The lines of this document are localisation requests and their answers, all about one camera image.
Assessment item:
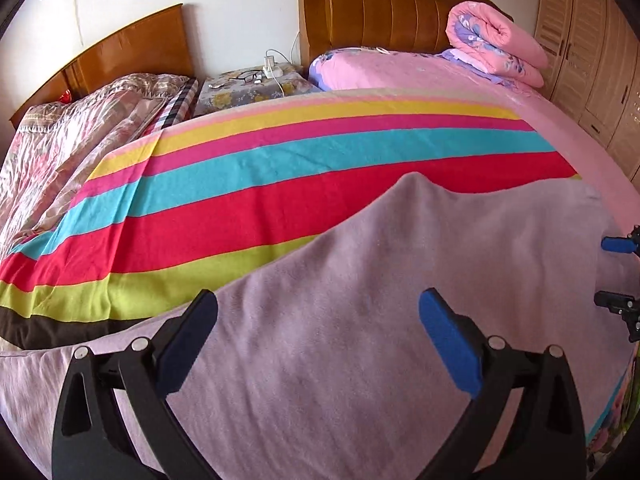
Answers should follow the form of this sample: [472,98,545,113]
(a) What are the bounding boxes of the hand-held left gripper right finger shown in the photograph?
[418,287,587,480]

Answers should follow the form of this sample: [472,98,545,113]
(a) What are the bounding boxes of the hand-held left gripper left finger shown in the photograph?
[51,288,219,480]

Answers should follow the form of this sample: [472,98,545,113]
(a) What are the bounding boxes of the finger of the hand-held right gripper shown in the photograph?
[601,225,640,253]
[594,290,640,343]

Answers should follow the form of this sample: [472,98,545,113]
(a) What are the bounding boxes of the mauve fleece towel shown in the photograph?
[0,172,633,480]

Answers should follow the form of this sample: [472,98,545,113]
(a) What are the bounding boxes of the floral patterned cloth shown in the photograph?
[585,355,633,476]

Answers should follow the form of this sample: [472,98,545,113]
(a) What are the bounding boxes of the light wooden wardrobe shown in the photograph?
[532,0,640,183]

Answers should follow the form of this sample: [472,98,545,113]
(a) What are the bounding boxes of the striped colourful blanket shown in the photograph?
[0,87,581,351]

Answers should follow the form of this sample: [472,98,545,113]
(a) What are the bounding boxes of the plaid bed sheet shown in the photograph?
[150,77,201,133]

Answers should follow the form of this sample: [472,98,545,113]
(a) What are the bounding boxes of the pink bed sheet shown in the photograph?
[307,47,640,261]

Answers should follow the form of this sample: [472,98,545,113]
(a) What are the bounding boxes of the rolled pink floral quilt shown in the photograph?
[446,1,550,87]

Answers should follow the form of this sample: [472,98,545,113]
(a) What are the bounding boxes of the purple floral pillow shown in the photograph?
[435,47,506,81]

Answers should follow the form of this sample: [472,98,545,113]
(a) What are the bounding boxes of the cloth-covered nightstand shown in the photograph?
[194,62,323,117]

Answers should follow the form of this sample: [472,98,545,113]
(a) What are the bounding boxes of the plain wooden headboard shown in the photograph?
[10,3,196,128]

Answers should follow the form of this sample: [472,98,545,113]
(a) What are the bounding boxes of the padded wooden headboard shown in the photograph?
[297,0,516,68]

